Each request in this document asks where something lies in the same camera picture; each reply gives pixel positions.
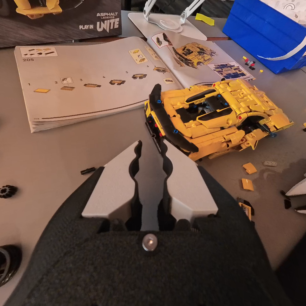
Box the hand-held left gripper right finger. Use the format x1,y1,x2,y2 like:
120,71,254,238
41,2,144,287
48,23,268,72
163,140,219,222

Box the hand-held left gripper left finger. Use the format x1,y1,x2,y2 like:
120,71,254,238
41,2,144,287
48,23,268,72
81,141,142,225

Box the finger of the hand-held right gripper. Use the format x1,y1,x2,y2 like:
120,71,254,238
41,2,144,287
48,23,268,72
284,199,306,214
281,178,306,197

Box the small yellow black brick assembly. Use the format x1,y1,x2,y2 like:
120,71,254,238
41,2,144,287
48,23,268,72
236,197,255,222

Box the grey desk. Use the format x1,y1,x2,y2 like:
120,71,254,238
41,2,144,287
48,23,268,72
0,10,306,306

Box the yellow toy brick car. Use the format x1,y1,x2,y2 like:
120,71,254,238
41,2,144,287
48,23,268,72
144,79,295,162

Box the black wheel hub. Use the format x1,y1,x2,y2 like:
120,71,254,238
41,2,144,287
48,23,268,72
0,185,18,199

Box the instruction booklet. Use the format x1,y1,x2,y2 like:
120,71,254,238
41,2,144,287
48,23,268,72
14,31,257,133

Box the black rubber tire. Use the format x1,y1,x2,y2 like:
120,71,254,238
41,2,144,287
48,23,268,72
0,244,22,287

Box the small loose red black pieces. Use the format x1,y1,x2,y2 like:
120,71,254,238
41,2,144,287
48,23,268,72
242,56,256,70

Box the blue plastic bin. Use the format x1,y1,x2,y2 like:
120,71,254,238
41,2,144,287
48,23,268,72
222,0,306,74

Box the yellow paper strip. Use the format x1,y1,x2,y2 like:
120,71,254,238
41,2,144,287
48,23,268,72
195,13,215,26

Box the dark toy car box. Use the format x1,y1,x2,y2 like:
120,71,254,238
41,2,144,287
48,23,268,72
0,0,122,48

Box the white patterned paper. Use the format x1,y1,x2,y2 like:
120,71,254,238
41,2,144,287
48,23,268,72
257,0,306,61

